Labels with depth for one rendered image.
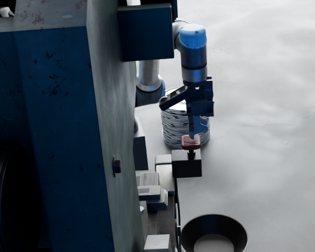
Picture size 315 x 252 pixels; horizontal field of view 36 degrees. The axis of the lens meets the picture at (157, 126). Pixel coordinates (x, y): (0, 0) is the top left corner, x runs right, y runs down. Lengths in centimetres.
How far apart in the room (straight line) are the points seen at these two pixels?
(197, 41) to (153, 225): 51
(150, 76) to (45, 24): 139
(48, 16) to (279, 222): 187
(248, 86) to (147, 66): 162
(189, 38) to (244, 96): 205
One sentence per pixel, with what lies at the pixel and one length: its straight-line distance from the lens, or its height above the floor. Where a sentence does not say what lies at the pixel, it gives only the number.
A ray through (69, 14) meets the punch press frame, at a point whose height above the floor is 141.
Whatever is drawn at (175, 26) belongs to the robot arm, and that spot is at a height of 111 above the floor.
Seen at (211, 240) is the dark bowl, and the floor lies 0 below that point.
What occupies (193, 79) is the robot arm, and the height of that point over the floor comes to 99.
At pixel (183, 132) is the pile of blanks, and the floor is 12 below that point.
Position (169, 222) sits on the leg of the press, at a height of 62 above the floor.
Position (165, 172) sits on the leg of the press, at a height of 64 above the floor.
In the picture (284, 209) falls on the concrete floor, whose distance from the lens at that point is 243.
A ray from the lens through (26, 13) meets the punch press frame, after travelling 66.
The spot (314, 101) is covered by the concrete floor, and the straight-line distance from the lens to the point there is 334.
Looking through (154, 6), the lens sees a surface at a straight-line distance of 97.
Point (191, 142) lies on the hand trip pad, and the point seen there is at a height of 76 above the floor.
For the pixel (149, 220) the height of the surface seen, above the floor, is 70.
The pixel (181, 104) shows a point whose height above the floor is 26.
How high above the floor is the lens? 161
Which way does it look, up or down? 32 degrees down
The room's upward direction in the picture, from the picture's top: 5 degrees counter-clockwise
